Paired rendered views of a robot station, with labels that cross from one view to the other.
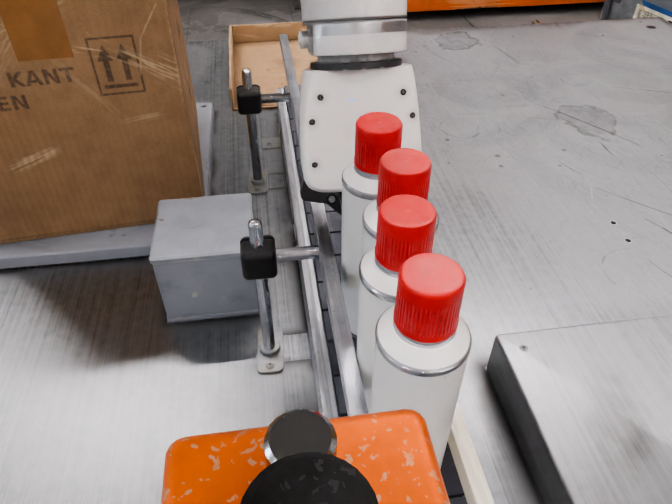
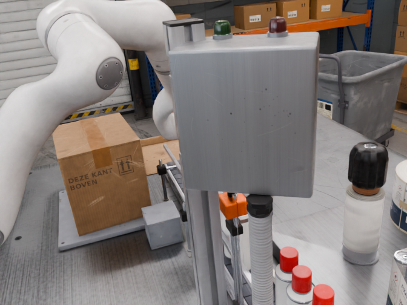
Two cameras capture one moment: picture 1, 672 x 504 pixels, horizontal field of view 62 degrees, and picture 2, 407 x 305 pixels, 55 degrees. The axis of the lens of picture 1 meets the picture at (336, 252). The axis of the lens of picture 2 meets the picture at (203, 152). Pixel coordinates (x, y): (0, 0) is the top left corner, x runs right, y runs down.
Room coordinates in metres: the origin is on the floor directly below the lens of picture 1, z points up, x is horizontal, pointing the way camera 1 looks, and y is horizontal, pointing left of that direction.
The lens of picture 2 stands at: (-0.54, 0.12, 1.55)
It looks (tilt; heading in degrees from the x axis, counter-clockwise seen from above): 25 degrees down; 352
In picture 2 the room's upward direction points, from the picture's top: 6 degrees counter-clockwise
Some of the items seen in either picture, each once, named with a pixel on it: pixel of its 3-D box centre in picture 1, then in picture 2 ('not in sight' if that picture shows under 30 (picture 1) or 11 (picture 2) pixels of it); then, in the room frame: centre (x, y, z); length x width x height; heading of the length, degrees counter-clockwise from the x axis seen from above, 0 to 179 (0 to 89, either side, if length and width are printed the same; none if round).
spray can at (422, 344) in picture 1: (413, 395); (240, 232); (0.20, -0.05, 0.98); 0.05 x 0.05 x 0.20
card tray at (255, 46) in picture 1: (300, 60); (167, 151); (1.04, 0.07, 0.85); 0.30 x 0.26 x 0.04; 8
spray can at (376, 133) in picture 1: (372, 235); not in sight; (0.35, -0.03, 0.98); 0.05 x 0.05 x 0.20
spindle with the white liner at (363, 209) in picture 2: not in sight; (364, 203); (0.16, -0.34, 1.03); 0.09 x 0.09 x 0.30
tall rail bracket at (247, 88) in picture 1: (269, 128); (169, 178); (0.66, 0.09, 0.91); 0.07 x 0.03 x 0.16; 98
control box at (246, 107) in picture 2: not in sight; (249, 113); (-0.07, -0.01, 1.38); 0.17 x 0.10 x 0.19; 63
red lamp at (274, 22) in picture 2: not in sight; (277, 26); (-0.07, -0.05, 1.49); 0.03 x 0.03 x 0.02
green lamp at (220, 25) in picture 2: not in sight; (221, 28); (-0.04, 0.02, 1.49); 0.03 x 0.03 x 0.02
